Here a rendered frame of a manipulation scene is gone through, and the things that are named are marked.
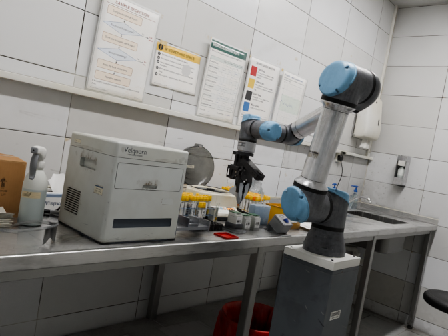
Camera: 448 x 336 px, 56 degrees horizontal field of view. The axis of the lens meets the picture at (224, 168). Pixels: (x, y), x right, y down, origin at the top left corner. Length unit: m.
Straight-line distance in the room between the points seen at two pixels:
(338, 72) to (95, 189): 0.81
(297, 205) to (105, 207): 0.60
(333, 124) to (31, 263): 0.94
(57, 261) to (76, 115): 0.85
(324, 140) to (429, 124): 2.62
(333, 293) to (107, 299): 1.13
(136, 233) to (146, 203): 0.10
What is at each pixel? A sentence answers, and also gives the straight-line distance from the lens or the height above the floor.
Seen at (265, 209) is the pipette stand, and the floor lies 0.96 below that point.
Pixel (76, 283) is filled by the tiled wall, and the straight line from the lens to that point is 2.07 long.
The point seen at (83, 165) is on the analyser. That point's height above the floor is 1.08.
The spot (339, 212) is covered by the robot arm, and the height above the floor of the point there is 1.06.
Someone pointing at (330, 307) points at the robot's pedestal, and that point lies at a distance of 1.53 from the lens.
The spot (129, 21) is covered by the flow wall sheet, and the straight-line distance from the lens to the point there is 2.00.
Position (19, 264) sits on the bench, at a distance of 1.14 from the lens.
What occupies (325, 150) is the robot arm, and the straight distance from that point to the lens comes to 1.39.
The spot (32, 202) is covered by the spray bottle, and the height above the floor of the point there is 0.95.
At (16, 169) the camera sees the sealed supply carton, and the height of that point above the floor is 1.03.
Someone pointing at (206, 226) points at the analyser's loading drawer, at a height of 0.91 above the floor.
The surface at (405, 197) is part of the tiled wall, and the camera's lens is 3.95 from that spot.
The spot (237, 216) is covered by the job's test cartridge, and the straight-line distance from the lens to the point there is 1.72.
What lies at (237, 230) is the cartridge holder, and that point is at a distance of 1.71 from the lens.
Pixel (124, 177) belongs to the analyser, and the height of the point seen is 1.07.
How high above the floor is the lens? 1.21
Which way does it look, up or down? 3 degrees down
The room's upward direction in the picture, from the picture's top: 10 degrees clockwise
